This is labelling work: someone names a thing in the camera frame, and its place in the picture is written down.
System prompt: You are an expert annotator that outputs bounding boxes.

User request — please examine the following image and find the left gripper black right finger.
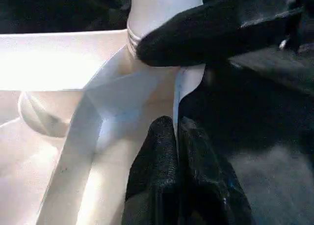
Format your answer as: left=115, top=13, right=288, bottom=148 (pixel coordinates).
left=177, top=116, right=255, bottom=225

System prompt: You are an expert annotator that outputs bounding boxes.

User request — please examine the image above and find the black plastic mat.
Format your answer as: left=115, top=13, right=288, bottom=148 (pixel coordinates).
left=0, top=0, right=314, bottom=225

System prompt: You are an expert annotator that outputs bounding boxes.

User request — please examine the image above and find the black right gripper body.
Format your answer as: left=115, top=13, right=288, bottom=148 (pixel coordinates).
left=281, top=0, right=314, bottom=52

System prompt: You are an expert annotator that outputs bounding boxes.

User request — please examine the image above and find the white plastic table leg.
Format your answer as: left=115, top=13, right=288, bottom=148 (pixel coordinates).
left=126, top=0, right=205, bottom=58

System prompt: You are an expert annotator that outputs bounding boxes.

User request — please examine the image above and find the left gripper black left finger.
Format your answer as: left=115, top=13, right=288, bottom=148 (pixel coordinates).
left=124, top=115, right=179, bottom=225

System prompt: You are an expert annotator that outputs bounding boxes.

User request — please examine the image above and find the white plastic table top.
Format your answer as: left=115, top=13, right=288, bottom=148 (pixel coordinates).
left=0, top=29, right=209, bottom=225

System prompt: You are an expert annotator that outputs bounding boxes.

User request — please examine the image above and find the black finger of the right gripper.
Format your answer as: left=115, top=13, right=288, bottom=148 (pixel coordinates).
left=135, top=0, right=288, bottom=68

